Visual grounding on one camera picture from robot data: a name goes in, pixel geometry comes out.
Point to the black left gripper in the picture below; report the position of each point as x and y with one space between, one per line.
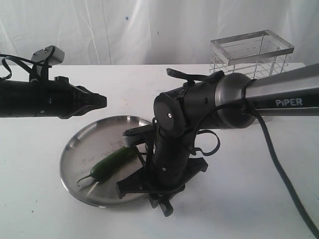
65 100

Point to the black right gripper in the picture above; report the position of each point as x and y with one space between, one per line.
161 181

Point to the green chili pepper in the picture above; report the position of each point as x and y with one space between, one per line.
106 167

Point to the black-handled serrated knife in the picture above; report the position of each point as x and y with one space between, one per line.
166 207

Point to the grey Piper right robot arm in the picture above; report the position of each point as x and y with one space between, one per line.
201 105

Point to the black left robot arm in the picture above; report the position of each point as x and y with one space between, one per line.
22 99

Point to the round stainless steel plate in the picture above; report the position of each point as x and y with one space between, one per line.
90 145

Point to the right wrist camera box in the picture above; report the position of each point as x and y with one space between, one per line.
142 134

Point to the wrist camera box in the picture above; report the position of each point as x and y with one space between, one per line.
51 55
142 134

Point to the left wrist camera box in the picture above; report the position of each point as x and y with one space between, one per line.
51 55

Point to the steel wire utensil holder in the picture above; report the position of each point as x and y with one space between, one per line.
247 56

